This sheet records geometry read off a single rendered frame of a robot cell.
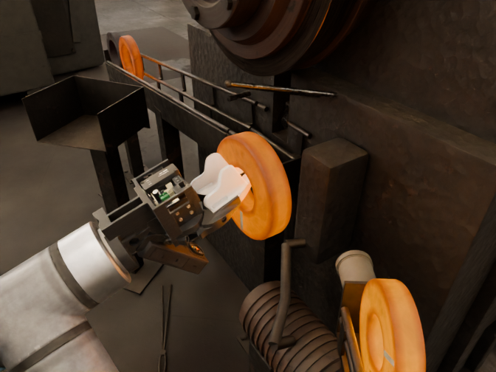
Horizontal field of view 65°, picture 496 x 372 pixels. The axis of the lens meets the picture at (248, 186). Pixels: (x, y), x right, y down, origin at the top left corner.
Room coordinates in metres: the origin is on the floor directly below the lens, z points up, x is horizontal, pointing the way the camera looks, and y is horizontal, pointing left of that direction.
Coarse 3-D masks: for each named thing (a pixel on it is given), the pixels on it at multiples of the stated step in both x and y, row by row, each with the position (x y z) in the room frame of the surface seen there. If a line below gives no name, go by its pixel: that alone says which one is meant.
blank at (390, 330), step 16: (368, 288) 0.34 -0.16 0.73; (384, 288) 0.31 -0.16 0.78; (400, 288) 0.31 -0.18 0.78; (368, 304) 0.33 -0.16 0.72; (384, 304) 0.29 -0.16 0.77; (400, 304) 0.28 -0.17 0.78; (368, 320) 0.32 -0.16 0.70; (384, 320) 0.28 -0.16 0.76; (400, 320) 0.26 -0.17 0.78; (416, 320) 0.26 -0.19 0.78; (368, 336) 0.30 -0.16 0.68; (384, 336) 0.26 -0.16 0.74; (400, 336) 0.24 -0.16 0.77; (416, 336) 0.24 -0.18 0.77; (368, 352) 0.29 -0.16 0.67; (384, 352) 0.25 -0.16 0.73; (400, 352) 0.23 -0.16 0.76; (416, 352) 0.23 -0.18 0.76; (368, 368) 0.27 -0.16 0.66; (384, 368) 0.24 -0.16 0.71; (400, 368) 0.22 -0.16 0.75; (416, 368) 0.22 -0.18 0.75
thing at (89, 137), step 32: (32, 96) 1.04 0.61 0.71; (64, 96) 1.14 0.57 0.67; (96, 96) 1.17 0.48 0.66; (128, 96) 1.03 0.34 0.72; (32, 128) 1.01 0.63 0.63; (64, 128) 1.09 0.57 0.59; (96, 128) 1.07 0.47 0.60; (128, 128) 1.01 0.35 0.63; (96, 160) 1.02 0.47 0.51; (128, 288) 0.94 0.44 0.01
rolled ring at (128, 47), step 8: (120, 40) 1.57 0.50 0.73; (128, 40) 1.52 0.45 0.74; (120, 48) 1.59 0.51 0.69; (128, 48) 1.50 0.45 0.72; (136, 48) 1.50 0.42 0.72; (120, 56) 1.61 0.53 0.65; (128, 56) 1.60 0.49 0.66; (136, 56) 1.48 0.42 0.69; (128, 64) 1.59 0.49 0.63; (136, 64) 1.47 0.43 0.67; (136, 72) 1.47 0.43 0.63
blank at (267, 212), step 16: (224, 144) 0.48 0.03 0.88; (240, 144) 0.44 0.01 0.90; (256, 144) 0.44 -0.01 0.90; (240, 160) 0.44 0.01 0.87; (256, 160) 0.41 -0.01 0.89; (272, 160) 0.42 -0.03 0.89; (256, 176) 0.41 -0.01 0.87; (272, 176) 0.40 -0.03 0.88; (256, 192) 0.41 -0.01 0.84; (272, 192) 0.39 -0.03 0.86; (288, 192) 0.40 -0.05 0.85; (240, 208) 0.44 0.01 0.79; (256, 208) 0.41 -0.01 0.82; (272, 208) 0.38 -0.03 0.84; (288, 208) 0.39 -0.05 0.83; (240, 224) 0.44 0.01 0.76; (256, 224) 0.40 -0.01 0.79; (272, 224) 0.38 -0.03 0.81
